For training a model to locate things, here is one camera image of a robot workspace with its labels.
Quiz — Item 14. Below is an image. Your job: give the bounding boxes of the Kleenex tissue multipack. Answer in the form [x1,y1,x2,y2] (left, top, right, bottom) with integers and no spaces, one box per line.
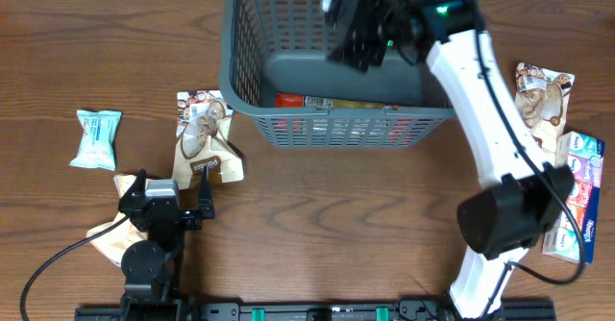
[542,131,605,264]

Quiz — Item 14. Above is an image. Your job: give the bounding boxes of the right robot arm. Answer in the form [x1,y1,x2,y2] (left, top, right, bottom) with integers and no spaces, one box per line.
[320,0,574,320]

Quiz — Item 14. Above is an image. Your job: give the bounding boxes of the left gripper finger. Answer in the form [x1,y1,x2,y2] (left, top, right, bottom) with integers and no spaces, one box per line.
[197,167,215,218]
[118,169,147,202]

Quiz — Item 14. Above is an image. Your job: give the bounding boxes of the mint toilet tissue wipes pack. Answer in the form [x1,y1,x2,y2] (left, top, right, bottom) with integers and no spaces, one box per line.
[69,110,122,171]

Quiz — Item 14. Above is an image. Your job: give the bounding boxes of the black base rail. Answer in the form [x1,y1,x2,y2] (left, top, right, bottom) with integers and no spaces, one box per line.
[74,299,558,321]

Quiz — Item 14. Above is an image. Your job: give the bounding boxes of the orange pasta packet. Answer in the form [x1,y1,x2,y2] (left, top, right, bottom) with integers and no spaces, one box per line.
[274,92,414,142]

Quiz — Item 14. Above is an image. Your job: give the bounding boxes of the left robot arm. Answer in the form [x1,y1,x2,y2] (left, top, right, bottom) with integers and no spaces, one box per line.
[118,169,215,320]

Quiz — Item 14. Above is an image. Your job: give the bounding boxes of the brown snack pouch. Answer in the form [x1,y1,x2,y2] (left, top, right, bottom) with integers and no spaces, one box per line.
[172,90,244,189]
[514,62,576,153]

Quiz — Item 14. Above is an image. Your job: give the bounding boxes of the grey plastic basket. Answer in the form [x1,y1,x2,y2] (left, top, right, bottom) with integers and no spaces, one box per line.
[219,0,455,147]

